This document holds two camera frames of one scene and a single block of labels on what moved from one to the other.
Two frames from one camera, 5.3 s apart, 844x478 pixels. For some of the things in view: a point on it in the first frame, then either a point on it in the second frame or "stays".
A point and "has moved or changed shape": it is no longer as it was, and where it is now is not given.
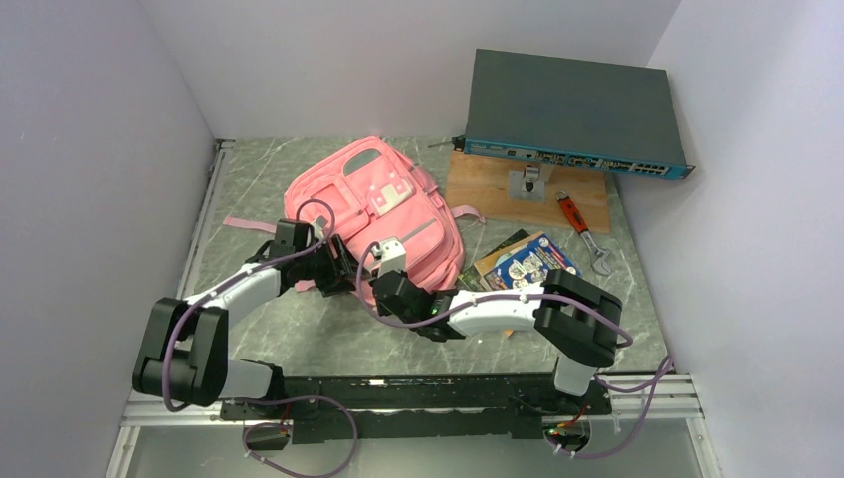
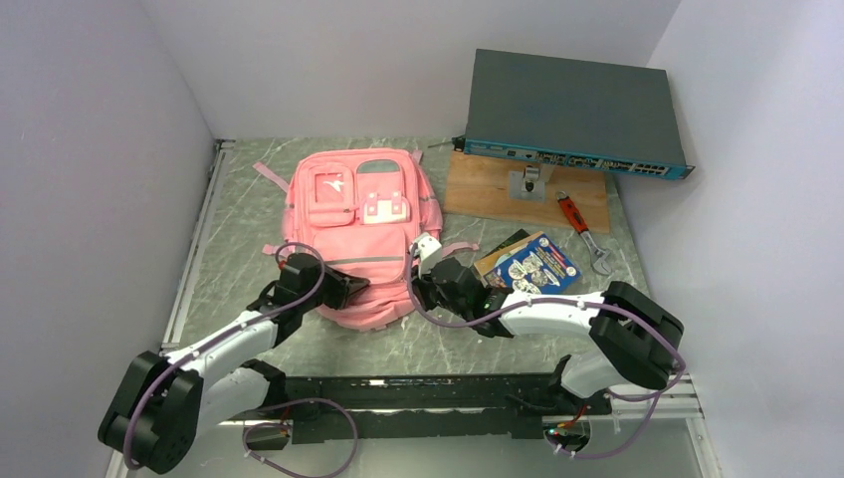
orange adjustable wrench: x=600 y=257 stays
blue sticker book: x=528 y=266 stays
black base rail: x=372 y=408 stays
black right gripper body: x=382 y=311 -> x=430 y=296
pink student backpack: x=370 y=192 has moved or changed shape
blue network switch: x=602 y=115 stays
